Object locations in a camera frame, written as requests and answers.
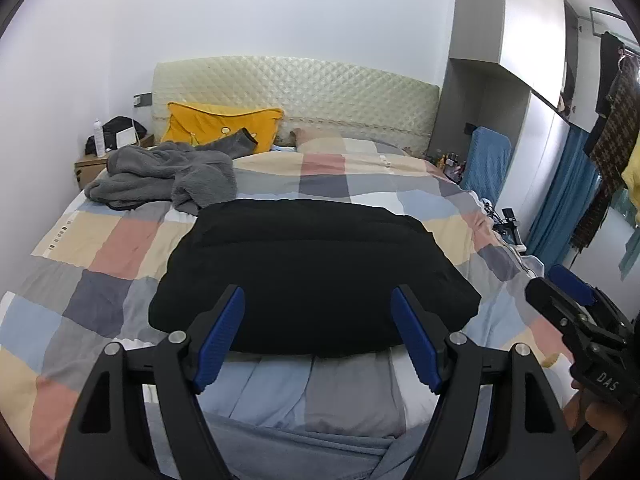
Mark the black puffer jacket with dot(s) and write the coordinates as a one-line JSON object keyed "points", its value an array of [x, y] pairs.
{"points": [[310, 260]]}

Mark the blue curtain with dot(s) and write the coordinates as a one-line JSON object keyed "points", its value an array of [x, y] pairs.
{"points": [[565, 195]]}

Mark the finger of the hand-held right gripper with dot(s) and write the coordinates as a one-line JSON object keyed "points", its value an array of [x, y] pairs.
{"points": [[550, 300], [570, 280]]}

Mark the cream quilted headboard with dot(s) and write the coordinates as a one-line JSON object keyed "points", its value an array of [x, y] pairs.
{"points": [[325, 95]]}

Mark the checked pastel blanket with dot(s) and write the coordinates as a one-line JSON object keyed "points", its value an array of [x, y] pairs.
{"points": [[100, 300]]}

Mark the person's grey sweatshirt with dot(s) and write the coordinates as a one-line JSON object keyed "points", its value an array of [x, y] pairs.
{"points": [[300, 455]]}

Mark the brown patterned hanging garment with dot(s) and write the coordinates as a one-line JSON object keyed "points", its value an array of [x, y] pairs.
{"points": [[615, 135]]}

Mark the person's right hand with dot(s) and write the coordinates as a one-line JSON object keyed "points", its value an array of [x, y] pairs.
{"points": [[602, 417]]}

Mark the grey fleece garment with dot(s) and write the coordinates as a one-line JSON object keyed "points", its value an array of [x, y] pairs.
{"points": [[150, 170]]}

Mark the black hanging garment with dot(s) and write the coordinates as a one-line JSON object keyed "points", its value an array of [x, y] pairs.
{"points": [[607, 75]]}

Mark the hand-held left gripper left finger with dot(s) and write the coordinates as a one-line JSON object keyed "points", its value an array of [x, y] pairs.
{"points": [[220, 340]]}

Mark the white box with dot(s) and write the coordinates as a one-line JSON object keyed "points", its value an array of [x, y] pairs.
{"points": [[125, 138]]}

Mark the black phone stand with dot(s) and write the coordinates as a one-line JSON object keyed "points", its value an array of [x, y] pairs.
{"points": [[507, 222]]}

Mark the grey wardrobe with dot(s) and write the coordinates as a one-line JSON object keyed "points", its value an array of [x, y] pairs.
{"points": [[525, 35]]}

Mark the dark grey garment roll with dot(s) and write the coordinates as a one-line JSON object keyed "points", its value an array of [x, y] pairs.
{"points": [[235, 142]]}

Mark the row of small bottles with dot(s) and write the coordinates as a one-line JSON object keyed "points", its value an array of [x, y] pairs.
{"points": [[447, 160]]}

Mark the wooden nightstand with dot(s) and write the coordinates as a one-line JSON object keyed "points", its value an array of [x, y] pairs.
{"points": [[90, 167]]}

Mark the white bottle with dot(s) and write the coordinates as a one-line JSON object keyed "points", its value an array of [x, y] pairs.
{"points": [[99, 140]]}

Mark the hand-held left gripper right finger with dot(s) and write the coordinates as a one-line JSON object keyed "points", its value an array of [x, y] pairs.
{"points": [[417, 340]]}

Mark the black bag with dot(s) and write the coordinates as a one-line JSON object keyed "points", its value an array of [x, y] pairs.
{"points": [[117, 124]]}

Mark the teal hanging garment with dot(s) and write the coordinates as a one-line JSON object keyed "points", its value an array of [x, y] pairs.
{"points": [[631, 252]]}

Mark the blue towel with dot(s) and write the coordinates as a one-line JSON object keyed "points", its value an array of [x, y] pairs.
{"points": [[487, 165]]}

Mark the grey wall socket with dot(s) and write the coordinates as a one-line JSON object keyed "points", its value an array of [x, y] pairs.
{"points": [[142, 100]]}

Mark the yellow hanging garment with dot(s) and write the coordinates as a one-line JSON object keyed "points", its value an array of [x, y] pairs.
{"points": [[632, 170]]}

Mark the yellow pillow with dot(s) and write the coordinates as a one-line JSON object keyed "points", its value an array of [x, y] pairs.
{"points": [[210, 122]]}

